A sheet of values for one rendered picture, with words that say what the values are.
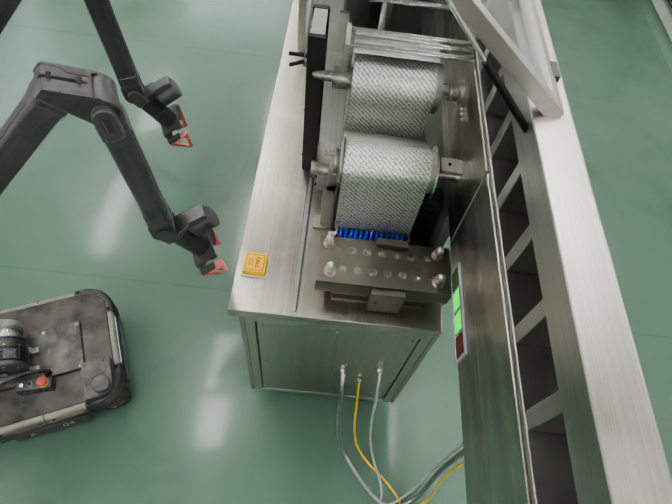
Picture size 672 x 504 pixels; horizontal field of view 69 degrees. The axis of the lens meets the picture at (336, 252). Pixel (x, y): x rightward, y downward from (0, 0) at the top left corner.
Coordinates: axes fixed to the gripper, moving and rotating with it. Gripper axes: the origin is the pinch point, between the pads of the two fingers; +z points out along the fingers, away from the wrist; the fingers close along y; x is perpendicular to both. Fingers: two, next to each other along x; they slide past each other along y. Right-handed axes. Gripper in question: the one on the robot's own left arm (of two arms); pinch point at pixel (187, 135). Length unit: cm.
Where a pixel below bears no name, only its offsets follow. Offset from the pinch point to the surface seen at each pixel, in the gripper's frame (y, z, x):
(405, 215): -56, 20, -51
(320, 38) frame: -13, -14, -54
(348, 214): -49, 15, -36
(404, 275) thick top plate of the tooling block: -70, 26, -42
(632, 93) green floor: 71, 253, -234
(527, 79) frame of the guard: -72, -31, -83
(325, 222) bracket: -39, 28, -26
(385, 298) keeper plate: -74, 25, -34
